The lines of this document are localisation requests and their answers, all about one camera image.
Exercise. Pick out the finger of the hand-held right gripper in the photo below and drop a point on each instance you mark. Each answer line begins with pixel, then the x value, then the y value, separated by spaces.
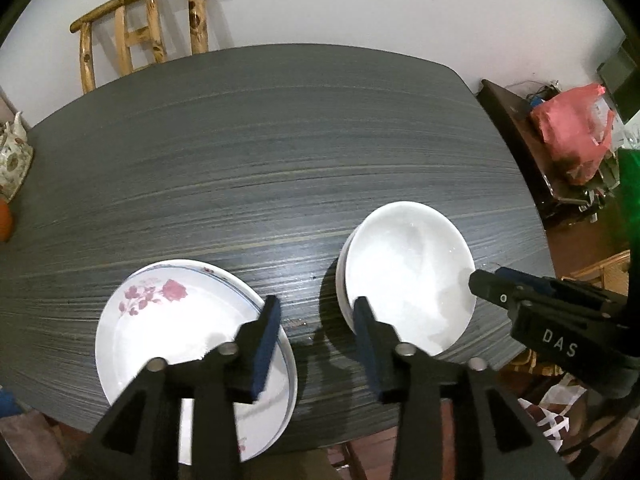
pixel 490 287
pixel 530 280

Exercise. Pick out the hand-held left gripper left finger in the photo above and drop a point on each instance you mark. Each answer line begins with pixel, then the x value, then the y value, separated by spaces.
pixel 267 342

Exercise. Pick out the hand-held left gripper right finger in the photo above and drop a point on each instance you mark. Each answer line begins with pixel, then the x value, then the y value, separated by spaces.
pixel 365 347

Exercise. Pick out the blue-rimmed plate with red flowers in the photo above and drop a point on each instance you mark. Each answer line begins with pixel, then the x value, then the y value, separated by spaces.
pixel 235 285

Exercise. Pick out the white plate with pink rose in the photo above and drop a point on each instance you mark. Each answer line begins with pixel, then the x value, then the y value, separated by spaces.
pixel 165 340

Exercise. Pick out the wicker chair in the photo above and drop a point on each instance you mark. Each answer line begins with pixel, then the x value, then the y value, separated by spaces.
pixel 600 270

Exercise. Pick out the green plastic bag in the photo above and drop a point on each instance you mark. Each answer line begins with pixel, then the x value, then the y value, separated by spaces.
pixel 630 200

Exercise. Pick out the red plastic bag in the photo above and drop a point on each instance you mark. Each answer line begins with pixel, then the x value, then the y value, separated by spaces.
pixel 570 130

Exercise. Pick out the dark wooden bench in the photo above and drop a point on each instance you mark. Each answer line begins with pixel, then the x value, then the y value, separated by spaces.
pixel 510 120

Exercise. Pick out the dark green box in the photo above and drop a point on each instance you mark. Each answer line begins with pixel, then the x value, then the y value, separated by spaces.
pixel 617 75

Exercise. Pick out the blue cloth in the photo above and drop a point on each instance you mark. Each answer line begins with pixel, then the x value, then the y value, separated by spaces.
pixel 7 402

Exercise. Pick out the orange plastic cup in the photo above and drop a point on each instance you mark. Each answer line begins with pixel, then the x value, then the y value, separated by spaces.
pixel 4 220

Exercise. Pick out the floral ceramic teapot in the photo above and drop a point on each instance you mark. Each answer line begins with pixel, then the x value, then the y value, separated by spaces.
pixel 12 160

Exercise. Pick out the wooden chair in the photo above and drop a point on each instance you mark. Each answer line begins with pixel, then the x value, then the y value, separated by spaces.
pixel 150 25

